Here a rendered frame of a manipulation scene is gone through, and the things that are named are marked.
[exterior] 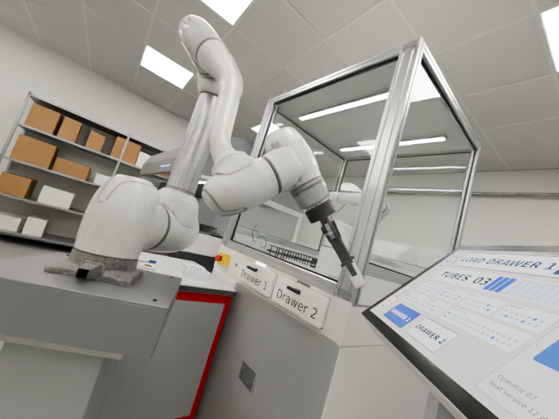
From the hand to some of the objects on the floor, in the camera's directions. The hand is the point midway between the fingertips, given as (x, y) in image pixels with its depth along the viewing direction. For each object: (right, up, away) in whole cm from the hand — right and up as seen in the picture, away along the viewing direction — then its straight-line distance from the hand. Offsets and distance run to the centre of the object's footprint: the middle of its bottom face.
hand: (354, 273), depth 65 cm
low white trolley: (-104, -87, +66) cm, 151 cm away
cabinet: (-18, -115, +78) cm, 140 cm away
